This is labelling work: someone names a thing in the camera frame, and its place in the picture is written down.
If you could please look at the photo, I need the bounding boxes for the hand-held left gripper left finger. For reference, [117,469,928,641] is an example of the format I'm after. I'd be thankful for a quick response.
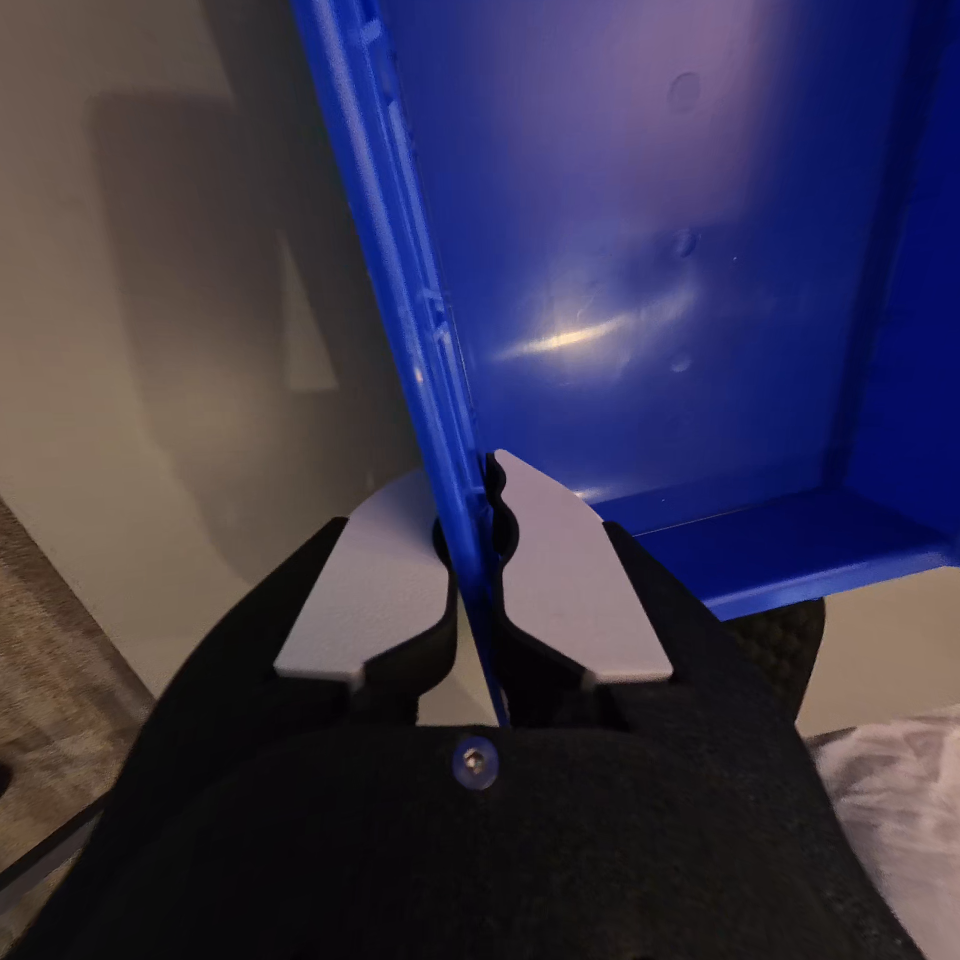
[273,468,459,706]

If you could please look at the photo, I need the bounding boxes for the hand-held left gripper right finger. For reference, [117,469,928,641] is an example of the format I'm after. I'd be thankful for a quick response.
[483,447,675,709]

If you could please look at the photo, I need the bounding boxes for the blue plastic bin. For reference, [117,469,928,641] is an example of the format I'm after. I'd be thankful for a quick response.
[290,0,960,724]

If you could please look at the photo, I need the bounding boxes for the black wrist rest pad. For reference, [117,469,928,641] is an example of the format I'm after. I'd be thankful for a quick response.
[728,596,828,736]

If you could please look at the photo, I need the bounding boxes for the person's leg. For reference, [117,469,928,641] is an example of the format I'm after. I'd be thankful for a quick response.
[810,713,960,960]

